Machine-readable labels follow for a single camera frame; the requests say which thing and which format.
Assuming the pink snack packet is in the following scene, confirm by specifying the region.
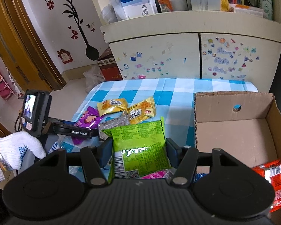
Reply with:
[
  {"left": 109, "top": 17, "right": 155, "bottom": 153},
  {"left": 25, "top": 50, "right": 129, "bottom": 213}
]
[{"left": 141, "top": 169, "right": 175, "bottom": 180}]

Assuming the purple snack bag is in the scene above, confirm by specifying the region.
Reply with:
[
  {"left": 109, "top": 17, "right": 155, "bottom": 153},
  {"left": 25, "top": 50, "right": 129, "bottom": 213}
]
[{"left": 71, "top": 106, "right": 104, "bottom": 146}]

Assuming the green snack bag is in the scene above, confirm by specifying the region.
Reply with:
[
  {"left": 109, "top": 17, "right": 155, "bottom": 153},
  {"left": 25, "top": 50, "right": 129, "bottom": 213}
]
[{"left": 103, "top": 117, "right": 170, "bottom": 179}]

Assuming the silver foil snack packet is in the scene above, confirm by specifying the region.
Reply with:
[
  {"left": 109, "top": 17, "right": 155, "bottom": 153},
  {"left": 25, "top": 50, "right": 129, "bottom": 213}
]
[{"left": 98, "top": 113, "right": 130, "bottom": 142}]

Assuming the white gloved left hand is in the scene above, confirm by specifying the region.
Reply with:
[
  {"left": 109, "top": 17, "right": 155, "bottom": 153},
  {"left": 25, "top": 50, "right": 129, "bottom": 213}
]
[{"left": 0, "top": 131, "right": 46, "bottom": 171}]

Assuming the blue foil snack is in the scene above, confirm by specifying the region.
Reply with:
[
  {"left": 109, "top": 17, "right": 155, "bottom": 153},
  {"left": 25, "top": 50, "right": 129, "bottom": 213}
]
[{"left": 194, "top": 173, "right": 207, "bottom": 182}]

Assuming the yellow snack packet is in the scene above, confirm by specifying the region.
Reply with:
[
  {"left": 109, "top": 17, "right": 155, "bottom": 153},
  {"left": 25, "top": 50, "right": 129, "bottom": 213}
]
[
  {"left": 97, "top": 98, "right": 128, "bottom": 116},
  {"left": 127, "top": 97, "right": 156, "bottom": 125}
]

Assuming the pink storage rack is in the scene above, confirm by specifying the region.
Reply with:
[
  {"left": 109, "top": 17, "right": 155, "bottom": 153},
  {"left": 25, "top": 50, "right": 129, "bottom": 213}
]
[{"left": 0, "top": 72, "right": 14, "bottom": 100}]

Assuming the blue checkered tablecloth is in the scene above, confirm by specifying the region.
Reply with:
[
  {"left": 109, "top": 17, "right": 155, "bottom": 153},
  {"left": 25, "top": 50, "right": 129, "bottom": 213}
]
[{"left": 72, "top": 78, "right": 258, "bottom": 146}]

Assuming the clear plastic bag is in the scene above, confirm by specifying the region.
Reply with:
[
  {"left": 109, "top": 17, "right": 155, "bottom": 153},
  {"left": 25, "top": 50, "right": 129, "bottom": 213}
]
[{"left": 83, "top": 65, "right": 105, "bottom": 93}]

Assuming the cardboard box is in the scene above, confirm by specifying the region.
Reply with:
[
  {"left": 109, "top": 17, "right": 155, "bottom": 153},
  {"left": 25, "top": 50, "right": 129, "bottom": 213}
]
[{"left": 193, "top": 91, "right": 281, "bottom": 225}]

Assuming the red orange snack bag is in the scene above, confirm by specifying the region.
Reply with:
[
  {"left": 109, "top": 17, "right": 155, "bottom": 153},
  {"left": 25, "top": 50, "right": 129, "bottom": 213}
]
[{"left": 252, "top": 160, "right": 281, "bottom": 213}]

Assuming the red cardboard carton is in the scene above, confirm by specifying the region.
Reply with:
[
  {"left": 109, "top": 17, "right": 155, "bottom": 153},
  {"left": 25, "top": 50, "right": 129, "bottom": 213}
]
[{"left": 97, "top": 47, "right": 123, "bottom": 81}]

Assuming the cream cabinet with stickers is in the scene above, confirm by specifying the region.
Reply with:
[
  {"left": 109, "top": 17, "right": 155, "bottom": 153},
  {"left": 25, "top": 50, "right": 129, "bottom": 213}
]
[{"left": 100, "top": 0, "right": 281, "bottom": 92}]

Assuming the green white carton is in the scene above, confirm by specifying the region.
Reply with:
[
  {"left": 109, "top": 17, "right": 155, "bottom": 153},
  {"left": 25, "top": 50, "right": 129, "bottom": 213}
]
[{"left": 258, "top": 0, "right": 273, "bottom": 20}]

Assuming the wooden door frame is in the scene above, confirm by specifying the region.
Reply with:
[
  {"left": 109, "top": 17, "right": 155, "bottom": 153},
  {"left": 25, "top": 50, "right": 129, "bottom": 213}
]
[{"left": 0, "top": 0, "right": 66, "bottom": 92}]

